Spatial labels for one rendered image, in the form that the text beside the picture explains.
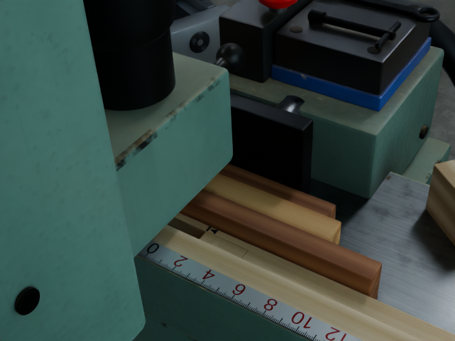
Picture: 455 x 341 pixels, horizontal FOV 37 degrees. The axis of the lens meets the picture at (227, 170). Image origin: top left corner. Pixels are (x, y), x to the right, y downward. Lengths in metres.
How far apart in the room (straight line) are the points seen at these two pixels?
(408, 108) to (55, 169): 0.34
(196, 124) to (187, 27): 0.62
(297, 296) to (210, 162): 0.10
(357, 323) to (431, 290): 0.10
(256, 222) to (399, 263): 0.11
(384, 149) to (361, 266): 0.13
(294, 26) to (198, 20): 0.51
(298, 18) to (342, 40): 0.05
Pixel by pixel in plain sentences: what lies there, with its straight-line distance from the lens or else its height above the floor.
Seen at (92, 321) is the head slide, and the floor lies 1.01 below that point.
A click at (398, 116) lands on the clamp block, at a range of 0.51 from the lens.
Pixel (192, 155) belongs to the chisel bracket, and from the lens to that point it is 0.40.
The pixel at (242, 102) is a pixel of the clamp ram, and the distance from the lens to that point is 0.45.
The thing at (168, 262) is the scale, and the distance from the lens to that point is 0.40.
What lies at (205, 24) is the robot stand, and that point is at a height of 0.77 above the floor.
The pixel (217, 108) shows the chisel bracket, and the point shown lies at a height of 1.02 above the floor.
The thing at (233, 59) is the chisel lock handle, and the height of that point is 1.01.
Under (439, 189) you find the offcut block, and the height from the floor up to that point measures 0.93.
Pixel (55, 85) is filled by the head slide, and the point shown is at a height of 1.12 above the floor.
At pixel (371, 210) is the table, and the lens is 0.51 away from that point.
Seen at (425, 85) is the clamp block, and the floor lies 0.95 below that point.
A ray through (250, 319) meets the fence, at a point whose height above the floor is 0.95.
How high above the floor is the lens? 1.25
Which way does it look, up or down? 40 degrees down
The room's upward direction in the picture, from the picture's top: 3 degrees counter-clockwise
